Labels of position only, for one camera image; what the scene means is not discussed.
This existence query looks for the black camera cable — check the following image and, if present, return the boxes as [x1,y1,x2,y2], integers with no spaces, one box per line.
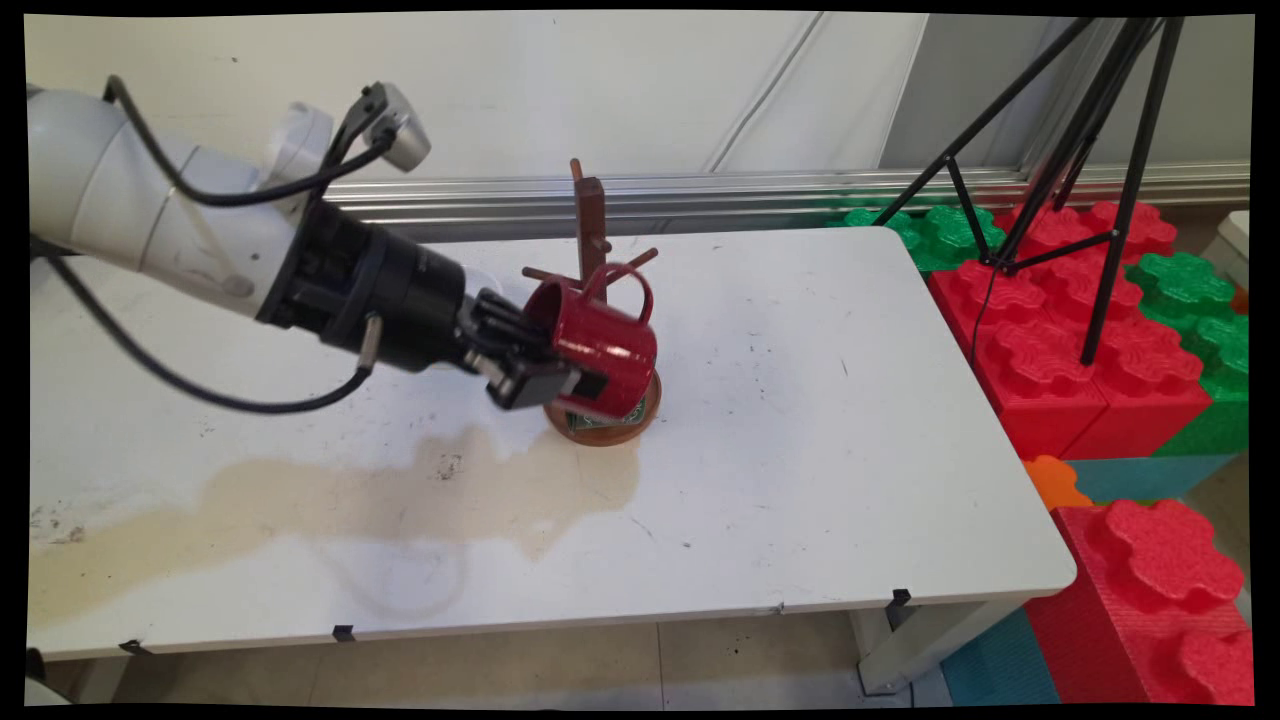
[103,75,396,208]

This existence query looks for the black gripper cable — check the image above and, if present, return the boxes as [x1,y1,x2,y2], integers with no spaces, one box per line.
[28,235,386,416]

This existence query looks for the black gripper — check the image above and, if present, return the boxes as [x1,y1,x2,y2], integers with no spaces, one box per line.
[262,200,583,412]

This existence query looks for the black tripod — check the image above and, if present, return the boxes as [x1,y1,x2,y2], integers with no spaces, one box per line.
[872,15,1186,366]

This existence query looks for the green foam block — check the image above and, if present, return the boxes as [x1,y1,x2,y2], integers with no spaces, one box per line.
[1128,252,1251,458]
[828,205,1006,273]

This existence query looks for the white box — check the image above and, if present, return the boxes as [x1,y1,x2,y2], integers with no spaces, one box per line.
[1200,210,1251,291]

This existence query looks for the red foam block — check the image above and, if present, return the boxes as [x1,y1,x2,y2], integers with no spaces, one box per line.
[1000,200,1179,266]
[928,258,1111,461]
[1060,300,1213,461]
[1025,498,1254,706]

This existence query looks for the orange foam block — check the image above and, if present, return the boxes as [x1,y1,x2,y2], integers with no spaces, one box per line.
[1022,455,1094,512]

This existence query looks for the white table leg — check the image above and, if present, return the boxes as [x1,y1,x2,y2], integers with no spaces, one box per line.
[850,595,1021,696]

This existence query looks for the teal foam block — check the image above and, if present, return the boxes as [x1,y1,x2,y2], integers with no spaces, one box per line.
[940,608,1061,706]
[1065,455,1241,506]

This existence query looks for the wooden mug tree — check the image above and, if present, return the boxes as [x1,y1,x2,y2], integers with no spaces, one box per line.
[520,158,663,448]

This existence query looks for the aluminium wall rail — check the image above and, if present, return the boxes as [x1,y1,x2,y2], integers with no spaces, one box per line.
[320,165,1251,241]

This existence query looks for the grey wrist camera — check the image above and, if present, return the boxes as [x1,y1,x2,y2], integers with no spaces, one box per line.
[345,82,433,173]

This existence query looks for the red mug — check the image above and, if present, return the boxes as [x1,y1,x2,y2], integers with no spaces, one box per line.
[522,262,659,421]

